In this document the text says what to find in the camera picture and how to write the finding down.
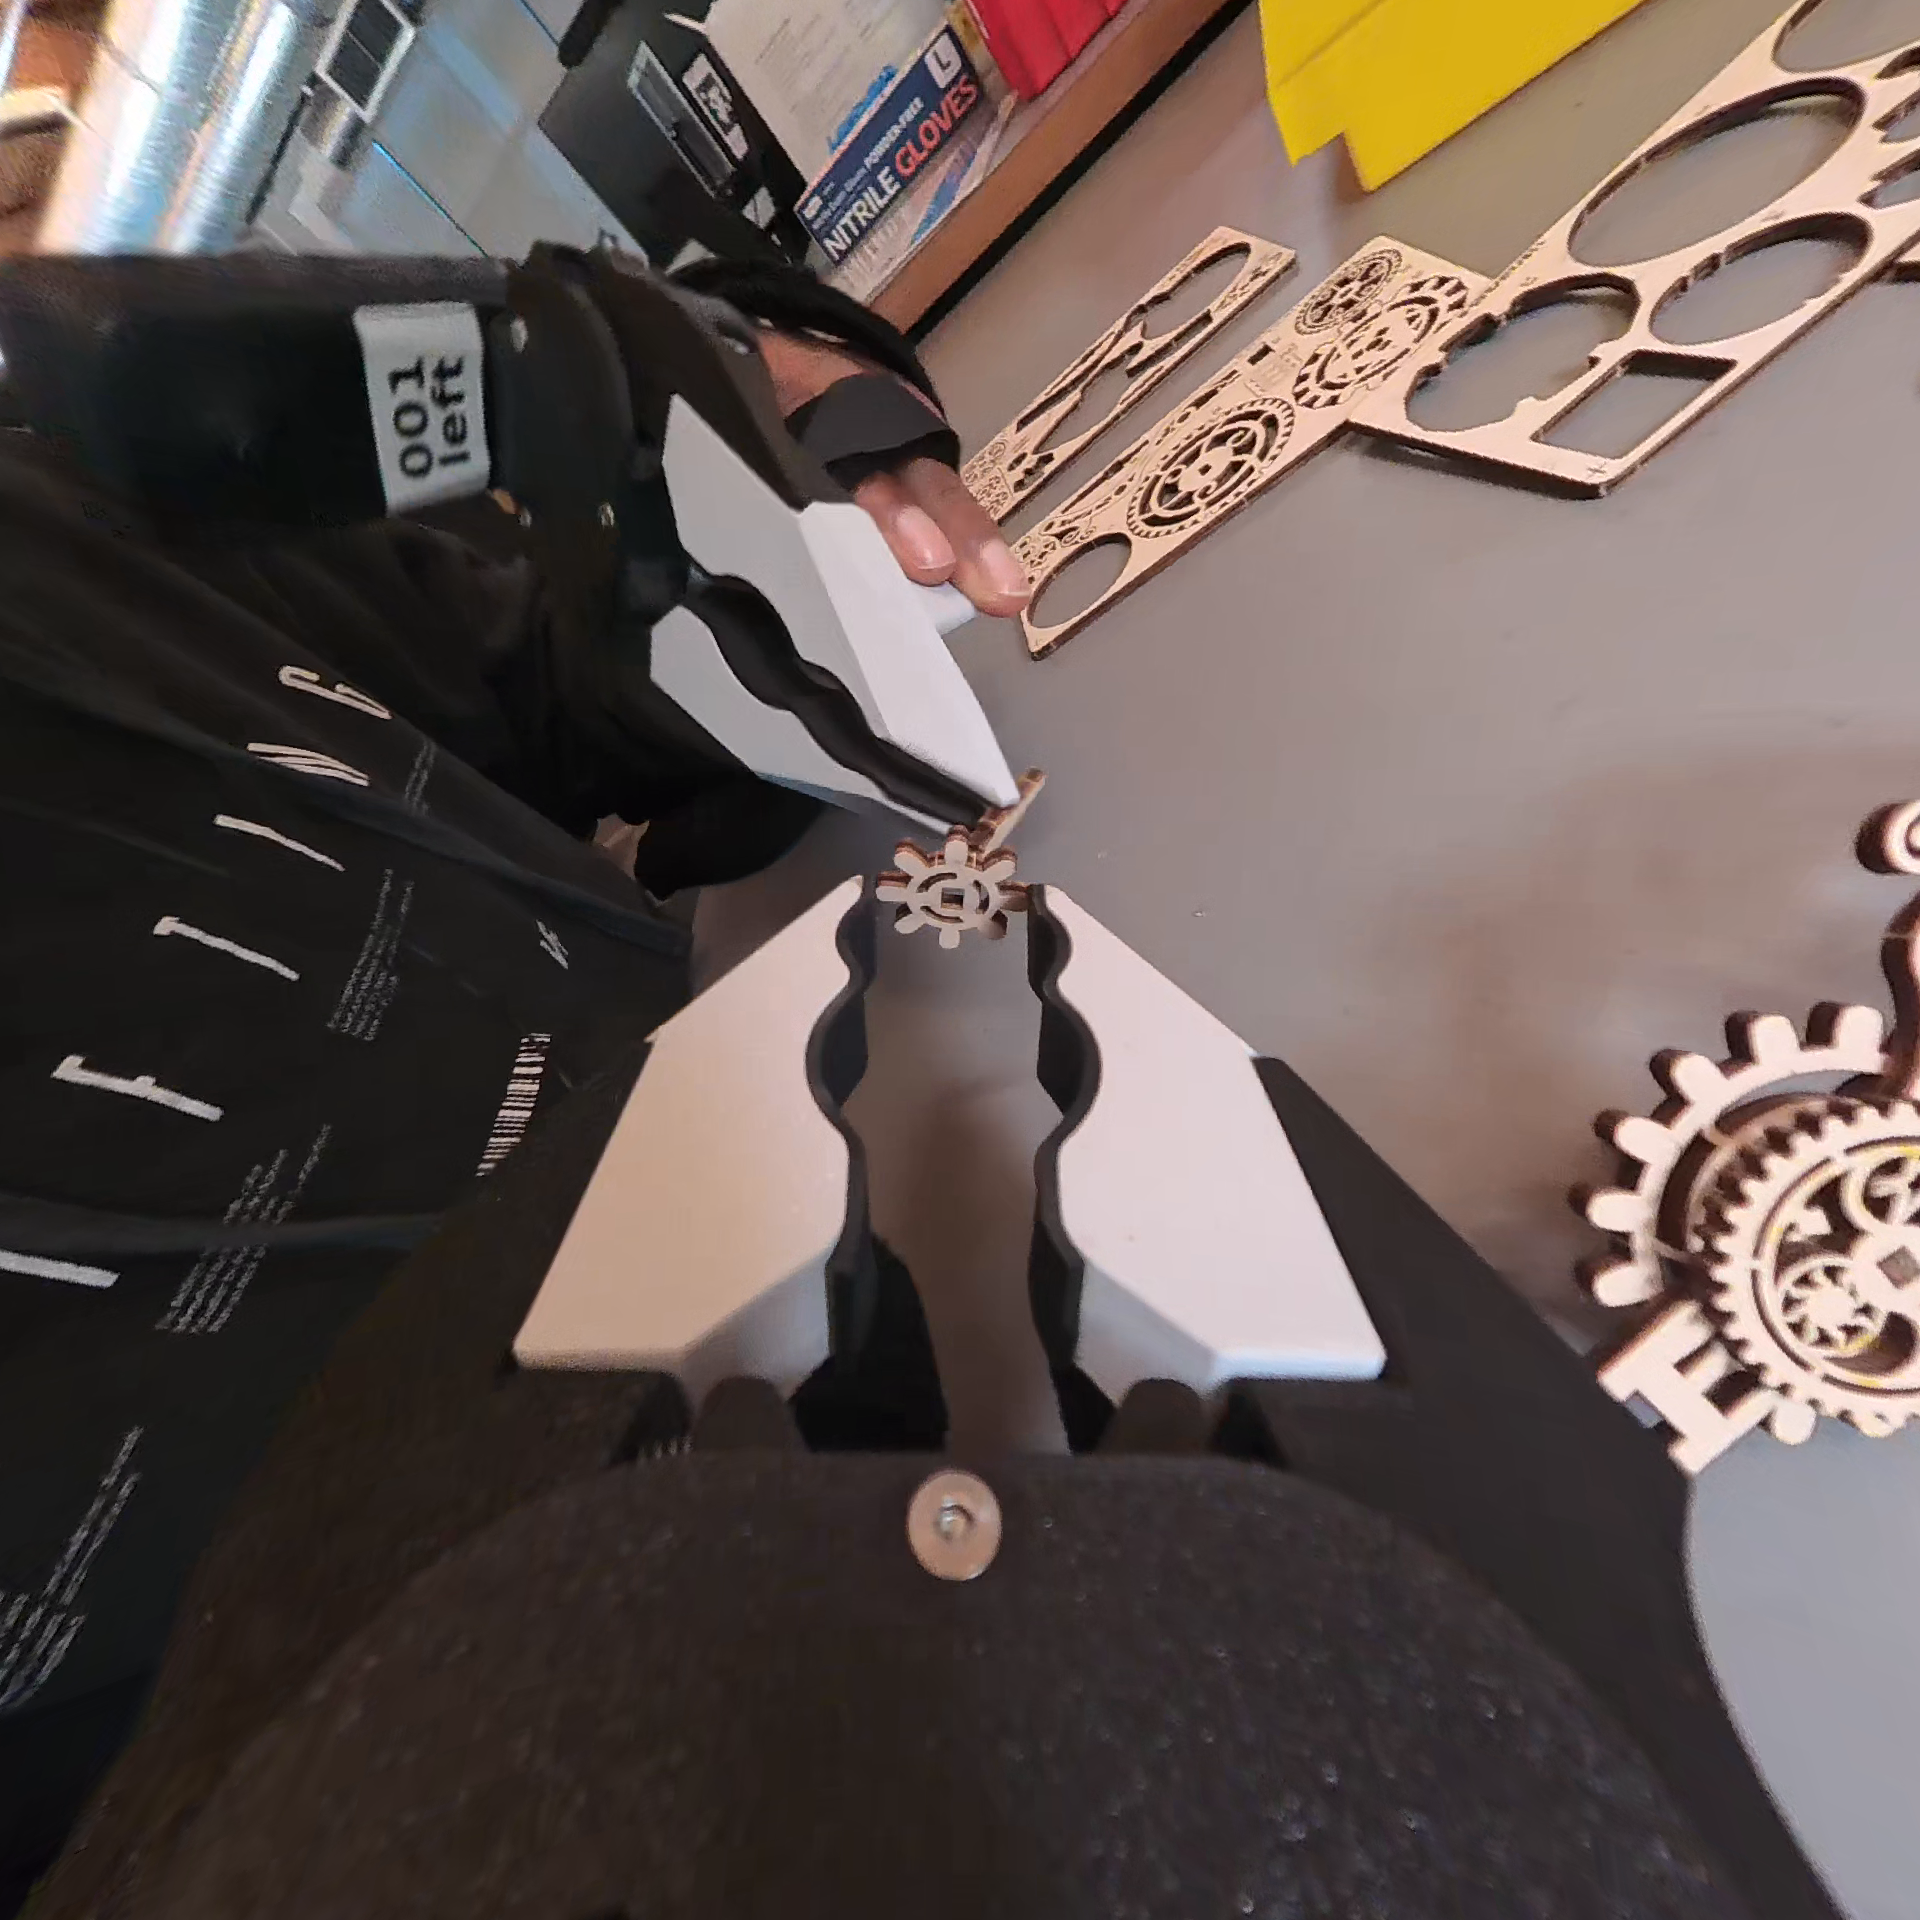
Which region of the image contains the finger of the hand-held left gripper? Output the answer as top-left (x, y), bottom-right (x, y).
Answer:
top-left (652, 590), bottom-right (965, 836)
top-left (655, 397), bottom-right (1040, 824)

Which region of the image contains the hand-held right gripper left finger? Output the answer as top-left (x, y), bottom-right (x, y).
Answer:
top-left (513, 878), bottom-right (883, 1412)

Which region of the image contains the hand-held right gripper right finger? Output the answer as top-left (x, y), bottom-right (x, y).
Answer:
top-left (1027, 884), bottom-right (1390, 1412)

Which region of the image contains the wooden puzzle sheet with cutouts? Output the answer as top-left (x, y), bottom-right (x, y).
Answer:
top-left (959, 223), bottom-right (1299, 519)

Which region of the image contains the small wooden gear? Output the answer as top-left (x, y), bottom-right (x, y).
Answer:
top-left (872, 836), bottom-right (1033, 950)

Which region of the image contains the wooden puzzle sheet with gears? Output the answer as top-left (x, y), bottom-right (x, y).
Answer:
top-left (1007, 237), bottom-right (1487, 663)

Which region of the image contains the wooden gear and dial assembly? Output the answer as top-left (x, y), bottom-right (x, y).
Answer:
top-left (1567, 795), bottom-right (1920, 1479)

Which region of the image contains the wooden puzzle frame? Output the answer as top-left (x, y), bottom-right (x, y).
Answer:
top-left (1343, 0), bottom-right (1920, 501)

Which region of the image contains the grey desk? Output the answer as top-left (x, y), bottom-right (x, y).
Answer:
top-left (660, 0), bottom-right (1920, 1893)

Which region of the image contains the person's left hand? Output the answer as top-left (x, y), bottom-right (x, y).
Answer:
top-left (748, 263), bottom-right (1040, 620)

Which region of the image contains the black screen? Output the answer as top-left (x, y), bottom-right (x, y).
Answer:
top-left (539, 0), bottom-right (804, 256)

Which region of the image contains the person's black hoodie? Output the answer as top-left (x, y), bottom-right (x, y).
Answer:
top-left (0, 435), bottom-right (695, 1727)

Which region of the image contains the blue glove box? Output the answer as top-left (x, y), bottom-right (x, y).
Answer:
top-left (791, 23), bottom-right (991, 272)

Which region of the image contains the red plastic bin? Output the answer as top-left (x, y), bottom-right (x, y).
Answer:
top-left (959, 0), bottom-right (1248, 99)

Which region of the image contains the slotted yellow plastic bin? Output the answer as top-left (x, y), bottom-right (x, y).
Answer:
top-left (1257, 0), bottom-right (1653, 195)

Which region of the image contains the silver air duct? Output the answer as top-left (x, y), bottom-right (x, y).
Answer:
top-left (59, 0), bottom-right (361, 256)

